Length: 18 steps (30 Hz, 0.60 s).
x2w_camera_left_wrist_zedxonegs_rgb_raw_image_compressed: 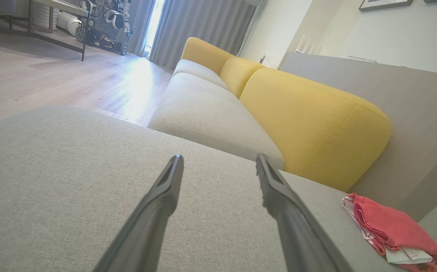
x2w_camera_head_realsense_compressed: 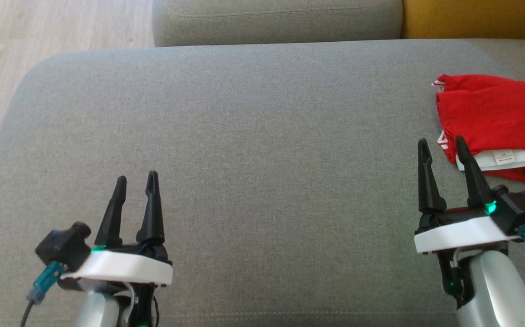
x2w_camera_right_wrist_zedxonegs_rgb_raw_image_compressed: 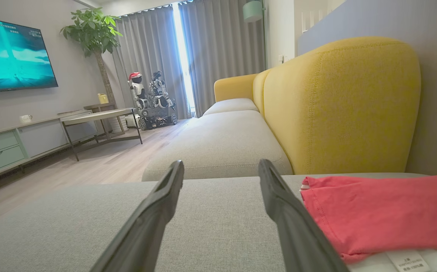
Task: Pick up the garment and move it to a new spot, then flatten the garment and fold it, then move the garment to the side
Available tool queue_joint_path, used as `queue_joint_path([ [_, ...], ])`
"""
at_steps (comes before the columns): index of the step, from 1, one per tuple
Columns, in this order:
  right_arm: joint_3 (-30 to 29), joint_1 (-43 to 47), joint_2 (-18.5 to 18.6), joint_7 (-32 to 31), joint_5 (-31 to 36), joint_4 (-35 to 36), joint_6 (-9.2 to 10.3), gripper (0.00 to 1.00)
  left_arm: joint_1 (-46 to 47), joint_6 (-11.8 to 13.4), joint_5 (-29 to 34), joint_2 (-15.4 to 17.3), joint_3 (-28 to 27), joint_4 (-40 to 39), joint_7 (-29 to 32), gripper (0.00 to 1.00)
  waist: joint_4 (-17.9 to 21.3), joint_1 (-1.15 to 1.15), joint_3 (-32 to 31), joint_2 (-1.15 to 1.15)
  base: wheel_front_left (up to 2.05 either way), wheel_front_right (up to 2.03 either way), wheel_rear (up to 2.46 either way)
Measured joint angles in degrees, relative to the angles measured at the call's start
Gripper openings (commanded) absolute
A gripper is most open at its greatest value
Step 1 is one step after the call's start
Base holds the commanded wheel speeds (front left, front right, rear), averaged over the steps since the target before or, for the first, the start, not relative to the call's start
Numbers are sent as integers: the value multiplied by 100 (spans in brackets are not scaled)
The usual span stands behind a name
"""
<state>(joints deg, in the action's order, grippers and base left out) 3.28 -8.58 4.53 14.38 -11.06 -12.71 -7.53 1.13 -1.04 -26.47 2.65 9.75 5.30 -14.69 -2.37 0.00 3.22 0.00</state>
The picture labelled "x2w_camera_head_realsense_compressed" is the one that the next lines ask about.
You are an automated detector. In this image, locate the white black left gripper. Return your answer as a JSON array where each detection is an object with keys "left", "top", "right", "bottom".
[{"left": 60, "top": 171, "right": 173, "bottom": 287}]

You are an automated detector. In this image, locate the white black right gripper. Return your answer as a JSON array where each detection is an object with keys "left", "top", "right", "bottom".
[{"left": 414, "top": 135, "right": 521, "bottom": 254}]

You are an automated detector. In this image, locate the red jersey with black lettering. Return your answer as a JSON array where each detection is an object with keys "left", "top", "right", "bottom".
[{"left": 432, "top": 74, "right": 525, "bottom": 169}]

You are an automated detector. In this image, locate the grey sofa seat cushion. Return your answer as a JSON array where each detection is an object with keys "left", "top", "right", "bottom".
[{"left": 0, "top": 39, "right": 525, "bottom": 327}]

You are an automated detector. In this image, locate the yellow sofa cushion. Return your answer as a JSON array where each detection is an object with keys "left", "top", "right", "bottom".
[{"left": 401, "top": 0, "right": 525, "bottom": 41}]

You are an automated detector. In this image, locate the grey sofa back cushion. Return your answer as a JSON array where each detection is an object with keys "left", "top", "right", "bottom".
[{"left": 152, "top": 0, "right": 403, "bottom": 47}]

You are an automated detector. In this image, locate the black left cable teal plug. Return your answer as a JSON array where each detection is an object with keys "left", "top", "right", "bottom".
[{"left": 20, "top": 261, "right": 66, "bottom": 327}]

